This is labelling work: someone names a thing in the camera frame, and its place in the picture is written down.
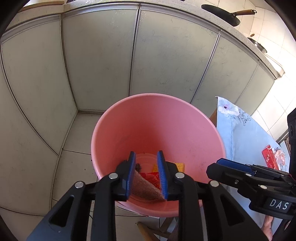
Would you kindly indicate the black wok wooden handle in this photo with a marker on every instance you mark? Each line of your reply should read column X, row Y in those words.
column 230, row 18

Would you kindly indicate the red medicine box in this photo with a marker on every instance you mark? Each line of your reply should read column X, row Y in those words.
column 269, row 158

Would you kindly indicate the steel pot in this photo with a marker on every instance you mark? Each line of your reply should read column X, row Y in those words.
column 257, row 44

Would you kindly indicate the yellow foam fruit net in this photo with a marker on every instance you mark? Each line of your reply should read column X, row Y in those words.
column 179, row 166

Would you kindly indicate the dark steel wool scrubber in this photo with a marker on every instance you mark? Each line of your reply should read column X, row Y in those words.
column 138, row 167

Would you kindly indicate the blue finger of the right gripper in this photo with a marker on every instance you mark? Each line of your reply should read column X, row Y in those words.
column 225, row 175
column 235, row 165

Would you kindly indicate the red white wrapper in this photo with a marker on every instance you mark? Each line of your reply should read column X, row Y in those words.
column 280, row 159

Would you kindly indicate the light blue floral tablecloth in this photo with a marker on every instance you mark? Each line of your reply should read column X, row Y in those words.
column 244, row 139

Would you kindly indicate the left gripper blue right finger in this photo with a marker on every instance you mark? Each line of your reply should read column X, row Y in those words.
column 163, row 174

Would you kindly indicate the red printed plastic wrapper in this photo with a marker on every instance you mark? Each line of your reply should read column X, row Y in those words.
column 152, row 178

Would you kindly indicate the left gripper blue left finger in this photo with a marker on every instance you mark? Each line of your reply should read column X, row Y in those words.
column 130, row 174

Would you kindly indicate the person's right hand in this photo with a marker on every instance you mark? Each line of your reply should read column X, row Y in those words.
column 266, row 227

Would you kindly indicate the pink plastic trash bucket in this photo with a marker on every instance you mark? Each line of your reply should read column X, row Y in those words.
column 146, row 124

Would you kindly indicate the silver scouring cloth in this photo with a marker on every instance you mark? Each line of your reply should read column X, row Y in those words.
column 143, row 189

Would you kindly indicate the kitchen counter cabinets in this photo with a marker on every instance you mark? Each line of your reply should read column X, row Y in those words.
column 63, row 66

